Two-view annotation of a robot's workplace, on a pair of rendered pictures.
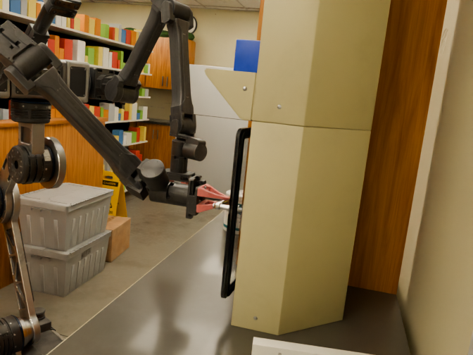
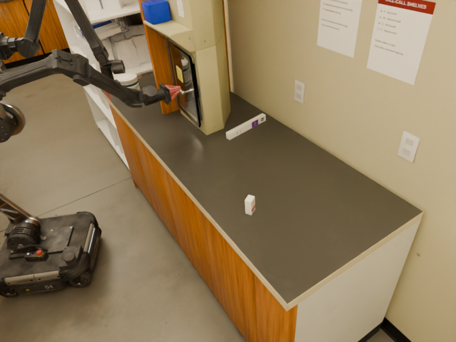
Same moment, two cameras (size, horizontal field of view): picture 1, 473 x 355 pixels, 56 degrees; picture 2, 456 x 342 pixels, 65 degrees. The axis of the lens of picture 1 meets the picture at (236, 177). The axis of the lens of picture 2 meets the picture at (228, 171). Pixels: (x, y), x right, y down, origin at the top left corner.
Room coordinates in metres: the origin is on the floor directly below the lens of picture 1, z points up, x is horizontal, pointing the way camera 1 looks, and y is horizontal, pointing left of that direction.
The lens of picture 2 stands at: (-0.35, 1.04, 2.00)
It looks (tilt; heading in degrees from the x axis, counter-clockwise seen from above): 38 degrees down; 317
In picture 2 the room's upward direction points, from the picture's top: 5 degrees counter-clockwise
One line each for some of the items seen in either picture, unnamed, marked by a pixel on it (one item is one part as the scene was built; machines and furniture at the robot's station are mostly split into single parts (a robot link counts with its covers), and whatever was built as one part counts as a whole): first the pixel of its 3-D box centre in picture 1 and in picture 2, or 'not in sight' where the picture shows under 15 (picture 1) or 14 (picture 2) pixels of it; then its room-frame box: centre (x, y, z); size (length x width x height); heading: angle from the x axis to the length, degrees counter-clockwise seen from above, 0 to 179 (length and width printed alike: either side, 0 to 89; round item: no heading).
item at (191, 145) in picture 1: (190, 140); (112, 63); (1.46, 0.16, 1.30); 0.11 x 0.09 x 0.12; 51
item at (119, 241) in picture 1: (105, 237); not in sight; (3.71, 1.09, 0.14); 0.41 x 0.32 x 0.28; 173
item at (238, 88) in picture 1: (245, 96); (168, 35); (1.12, 0.00, 1.46); 0.32 x 0.11 x 0.10; 167
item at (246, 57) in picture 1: (257, 60); (156, 11); (1.22, -0.02, 1.56); 0.10 x 0.10 x 0.09; 77
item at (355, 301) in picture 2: not in sight; (224, 197); (0.92, -0.08, 0.45); 2.05 x 0.67 x 0.90; 167
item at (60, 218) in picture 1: (67, 214); not in sight; (3.11, 1.19, 0.49); 0.60 x 0.42 x 0.33; 167
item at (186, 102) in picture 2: (249, 204); (183, 85); (1.11, -0.04, 1.19); 0.30 x 0.01 x 0.40; 162
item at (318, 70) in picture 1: (312, 159); (203, 53); (1.08, -0.18, 1.33); 0.32 x 0.25 x 0.77; 167
